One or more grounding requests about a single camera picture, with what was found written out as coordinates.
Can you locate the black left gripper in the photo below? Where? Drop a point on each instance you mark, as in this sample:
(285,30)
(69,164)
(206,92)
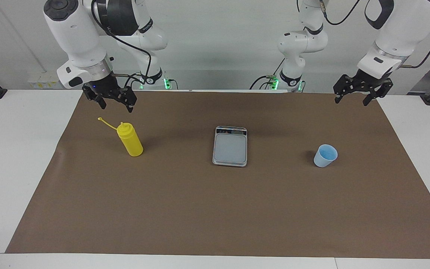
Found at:
(370,83)

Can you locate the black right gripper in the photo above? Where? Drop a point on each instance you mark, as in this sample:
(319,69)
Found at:
(105,86)

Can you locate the yellow squeeze bottle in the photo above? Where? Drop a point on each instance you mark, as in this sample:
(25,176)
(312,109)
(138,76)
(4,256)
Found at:
(131,142)

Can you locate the light blue plastic cup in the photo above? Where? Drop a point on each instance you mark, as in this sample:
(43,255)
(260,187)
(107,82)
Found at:
(325,157)

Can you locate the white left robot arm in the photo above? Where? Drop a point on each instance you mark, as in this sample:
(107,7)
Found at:
(401,26)

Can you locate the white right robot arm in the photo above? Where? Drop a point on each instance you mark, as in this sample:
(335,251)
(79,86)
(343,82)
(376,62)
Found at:
(74,35)

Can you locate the silver digital kitchen scale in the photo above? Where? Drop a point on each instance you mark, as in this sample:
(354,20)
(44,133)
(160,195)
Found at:
(230,149)

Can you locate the brown paper table mat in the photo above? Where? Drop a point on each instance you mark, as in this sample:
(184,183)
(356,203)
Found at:
(215,209)

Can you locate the white wall power strip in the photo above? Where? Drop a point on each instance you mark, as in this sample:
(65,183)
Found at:
(43,83)

